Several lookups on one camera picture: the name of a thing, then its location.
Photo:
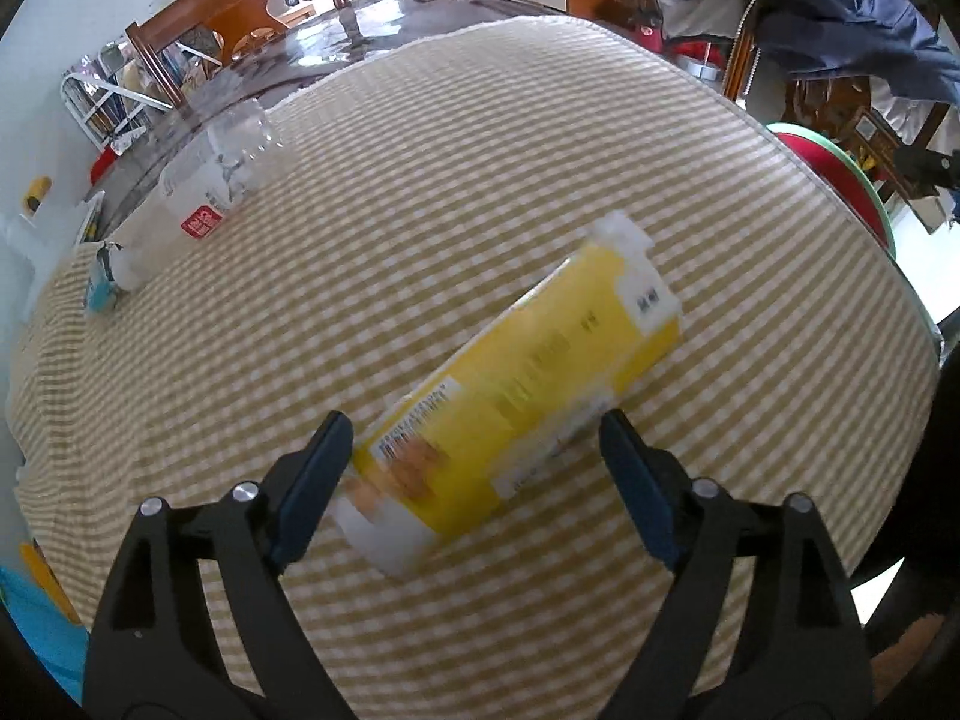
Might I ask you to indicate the blue jacket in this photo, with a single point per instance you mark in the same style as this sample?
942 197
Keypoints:
825 0

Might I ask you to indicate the dark carved wooden chair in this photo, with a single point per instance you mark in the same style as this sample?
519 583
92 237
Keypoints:
825 109

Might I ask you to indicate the yellow checked tablecloth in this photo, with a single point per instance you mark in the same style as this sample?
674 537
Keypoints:
450 187

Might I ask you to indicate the red round object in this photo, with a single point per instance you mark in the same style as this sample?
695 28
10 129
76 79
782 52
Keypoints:
105 163

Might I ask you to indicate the yellow bottle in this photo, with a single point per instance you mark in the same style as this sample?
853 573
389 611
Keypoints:
37 193

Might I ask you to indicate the orange wooden chair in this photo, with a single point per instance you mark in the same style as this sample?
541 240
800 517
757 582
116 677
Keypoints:
217 22

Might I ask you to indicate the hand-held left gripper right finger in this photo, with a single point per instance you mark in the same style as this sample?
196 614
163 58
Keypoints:
637 480

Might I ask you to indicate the clear plastic bottle red label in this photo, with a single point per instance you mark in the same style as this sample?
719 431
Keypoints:
202 187

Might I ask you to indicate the red bag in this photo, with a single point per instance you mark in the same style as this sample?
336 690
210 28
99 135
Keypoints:
649 34

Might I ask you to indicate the yellow carton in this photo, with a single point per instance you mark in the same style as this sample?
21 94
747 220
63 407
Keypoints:
525 367

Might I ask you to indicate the small light blue carton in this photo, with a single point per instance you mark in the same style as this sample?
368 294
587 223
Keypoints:
97 296

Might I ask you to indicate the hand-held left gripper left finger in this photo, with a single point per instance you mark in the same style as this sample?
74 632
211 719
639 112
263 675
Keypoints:
315 480

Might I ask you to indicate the light blue plastic sheet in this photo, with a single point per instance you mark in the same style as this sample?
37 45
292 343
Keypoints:
37 630

